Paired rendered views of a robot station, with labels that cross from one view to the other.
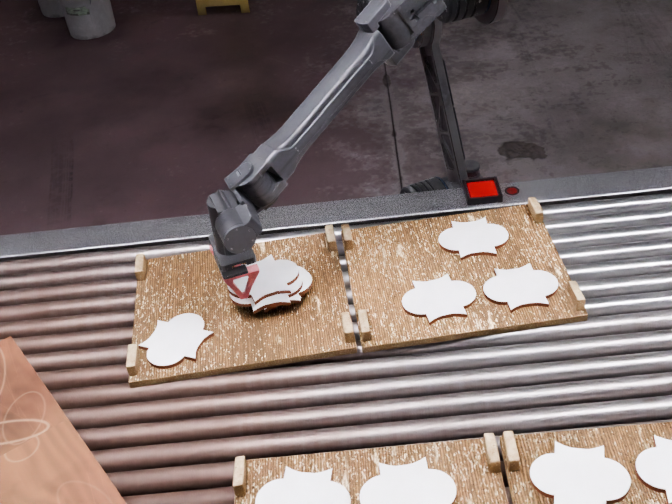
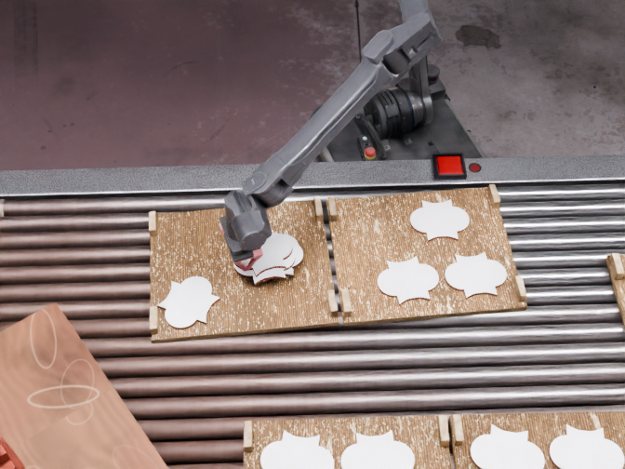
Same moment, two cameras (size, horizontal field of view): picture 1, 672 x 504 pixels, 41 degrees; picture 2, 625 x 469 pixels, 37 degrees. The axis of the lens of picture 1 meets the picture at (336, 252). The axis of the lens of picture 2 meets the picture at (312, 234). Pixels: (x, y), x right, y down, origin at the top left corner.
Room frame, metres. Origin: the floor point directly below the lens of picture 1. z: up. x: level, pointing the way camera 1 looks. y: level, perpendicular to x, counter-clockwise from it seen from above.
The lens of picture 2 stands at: (0.08, 0.12, 2.67)
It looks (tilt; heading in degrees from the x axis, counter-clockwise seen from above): 53 degrees down; 356
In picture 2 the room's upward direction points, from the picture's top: straight up
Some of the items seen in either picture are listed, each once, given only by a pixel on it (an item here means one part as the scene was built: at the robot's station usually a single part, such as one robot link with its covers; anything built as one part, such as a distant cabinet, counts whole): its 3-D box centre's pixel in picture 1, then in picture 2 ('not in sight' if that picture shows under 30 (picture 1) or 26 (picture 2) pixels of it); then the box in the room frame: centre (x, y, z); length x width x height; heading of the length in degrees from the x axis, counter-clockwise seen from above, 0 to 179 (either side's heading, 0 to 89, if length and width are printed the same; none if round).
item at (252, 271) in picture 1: (238, 274); (244, 252); (1.30, 0.18, 1.02); 0.07 x 0.07 x 0.09; 16
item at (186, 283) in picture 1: (240, 303); (240, 267); (1.33, 0.20, 0.93); 0.41 x 0.35 x 0.02; 92
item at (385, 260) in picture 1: (455, 272); (422, 252); (1.34, -0.23, 0.93); 0.41 x 0.35 x 0.02; 92
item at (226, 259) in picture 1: (229, 237); (239, 225); (1.32, 0.19, 1.09); 0.10 x 0.07 x 0.07; 16
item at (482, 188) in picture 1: (482, 191); (449, 167); (1.60, -0.33, 0.92); 0.06 x 0.06 x 0.01; 88
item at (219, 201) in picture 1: (225, 212); (239, 209); (1.31, 0.18, 1.15); 0.07 x 0.06 x 0.07; 17
